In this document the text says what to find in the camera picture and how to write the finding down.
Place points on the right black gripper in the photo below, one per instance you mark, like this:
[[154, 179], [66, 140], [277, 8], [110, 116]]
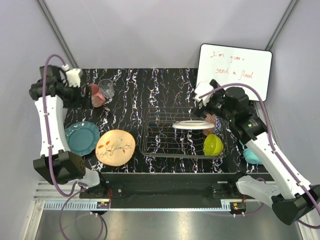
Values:
[[200, 110]]

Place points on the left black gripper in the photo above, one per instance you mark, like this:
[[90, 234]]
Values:
[[76, 104]]

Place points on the red patterned blue zigzag bowl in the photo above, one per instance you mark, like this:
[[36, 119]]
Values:
[[215, 120]]

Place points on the teal scalloped plate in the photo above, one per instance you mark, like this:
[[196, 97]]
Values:
[[82, 137]]

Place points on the white watermelon pattern plate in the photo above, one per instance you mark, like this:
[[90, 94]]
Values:
[[193, 125]]

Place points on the lime green bowl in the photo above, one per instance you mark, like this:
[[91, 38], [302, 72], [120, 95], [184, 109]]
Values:
[[213, 145]]

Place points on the orange bird plate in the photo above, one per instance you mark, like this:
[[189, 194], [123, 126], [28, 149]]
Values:
[[115, 148]]

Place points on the black wire dish rack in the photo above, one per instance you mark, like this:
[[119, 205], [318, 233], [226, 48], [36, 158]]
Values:
[[160, 139]]

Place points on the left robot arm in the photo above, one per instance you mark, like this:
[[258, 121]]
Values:
[[60, 88]]

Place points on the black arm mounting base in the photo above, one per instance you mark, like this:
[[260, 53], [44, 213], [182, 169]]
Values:
[[178, 188]]

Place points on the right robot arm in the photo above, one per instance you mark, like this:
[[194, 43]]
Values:
[[292, 196]]

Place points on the pink mug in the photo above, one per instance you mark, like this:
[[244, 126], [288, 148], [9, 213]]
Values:
[[97, 98]]

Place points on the clear drinking glass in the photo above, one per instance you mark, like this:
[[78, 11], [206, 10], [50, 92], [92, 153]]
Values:
[[107, 88]]

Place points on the white whiteboard with red writing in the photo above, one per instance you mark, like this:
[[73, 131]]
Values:
[[228, 65]]

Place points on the teal headphones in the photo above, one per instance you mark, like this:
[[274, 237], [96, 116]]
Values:
[[249, 156]]

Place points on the black marble pattern mat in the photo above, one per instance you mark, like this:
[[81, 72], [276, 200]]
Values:
[[136, 89]]

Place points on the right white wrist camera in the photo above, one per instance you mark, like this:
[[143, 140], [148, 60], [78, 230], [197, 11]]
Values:
[[202, 88]]

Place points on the grey slotted cable duct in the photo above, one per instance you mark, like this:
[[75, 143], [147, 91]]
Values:
[[162, 206]]

